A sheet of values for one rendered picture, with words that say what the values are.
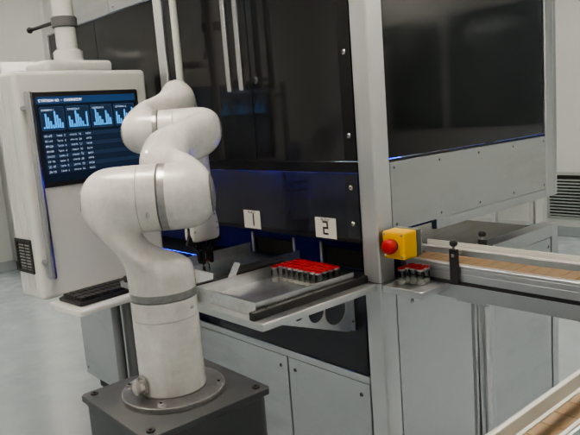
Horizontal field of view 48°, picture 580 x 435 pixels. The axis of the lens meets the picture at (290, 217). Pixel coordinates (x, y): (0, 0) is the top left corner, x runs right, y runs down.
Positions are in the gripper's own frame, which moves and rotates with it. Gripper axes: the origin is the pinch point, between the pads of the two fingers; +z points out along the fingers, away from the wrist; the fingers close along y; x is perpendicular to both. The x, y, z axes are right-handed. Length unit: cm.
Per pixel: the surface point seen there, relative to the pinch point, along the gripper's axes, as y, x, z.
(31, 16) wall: -154, -504, -154
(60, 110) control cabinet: 19, -48, -48
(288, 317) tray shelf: 12, 51, 6
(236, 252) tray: -21.8, -13.6, 5.0
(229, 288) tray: 6.7, 20.4, 5.4
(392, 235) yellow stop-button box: -20, 58, -8
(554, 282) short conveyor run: -31, 95, 2
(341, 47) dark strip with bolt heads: -21, 43, -57
